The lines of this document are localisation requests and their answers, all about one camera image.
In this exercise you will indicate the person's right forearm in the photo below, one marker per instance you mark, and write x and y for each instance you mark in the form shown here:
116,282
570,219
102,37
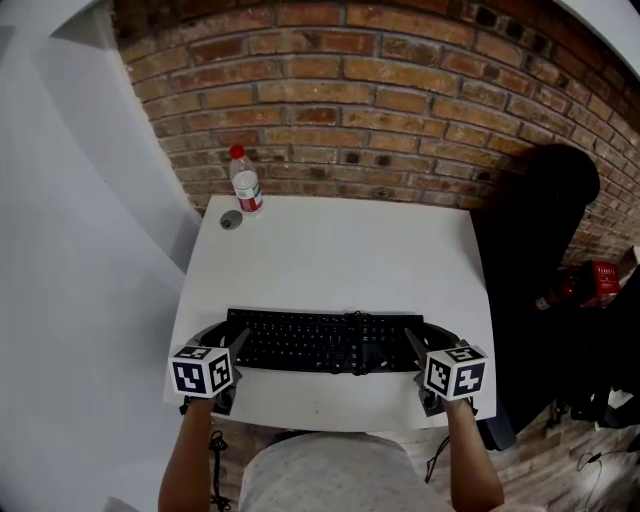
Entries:
472,450

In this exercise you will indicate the red fire extinguisher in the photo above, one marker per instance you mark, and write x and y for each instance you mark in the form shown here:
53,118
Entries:
557,292

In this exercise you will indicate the black office chair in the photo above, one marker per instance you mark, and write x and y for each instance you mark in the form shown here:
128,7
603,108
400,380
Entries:
530,275

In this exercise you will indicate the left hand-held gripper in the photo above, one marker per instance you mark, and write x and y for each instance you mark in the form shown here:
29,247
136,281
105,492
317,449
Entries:
200,372

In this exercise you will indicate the black backpack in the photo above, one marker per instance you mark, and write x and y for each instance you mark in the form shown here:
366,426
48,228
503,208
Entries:
610,360

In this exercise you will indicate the red cardboard box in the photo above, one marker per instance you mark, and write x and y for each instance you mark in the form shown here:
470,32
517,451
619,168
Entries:
602,282

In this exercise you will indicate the person's left forearm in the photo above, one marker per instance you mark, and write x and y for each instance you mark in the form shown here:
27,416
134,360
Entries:
185,450

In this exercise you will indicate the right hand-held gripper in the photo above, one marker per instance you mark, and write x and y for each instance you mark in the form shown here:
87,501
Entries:
455,372

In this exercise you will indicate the black keyboard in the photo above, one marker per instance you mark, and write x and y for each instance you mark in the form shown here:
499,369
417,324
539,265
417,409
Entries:
300,340

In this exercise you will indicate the clear plastic bottle red label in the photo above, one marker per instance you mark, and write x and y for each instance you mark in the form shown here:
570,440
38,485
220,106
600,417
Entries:
246,185

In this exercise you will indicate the person's light grey shirt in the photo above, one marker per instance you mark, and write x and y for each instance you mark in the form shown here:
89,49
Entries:
330,475

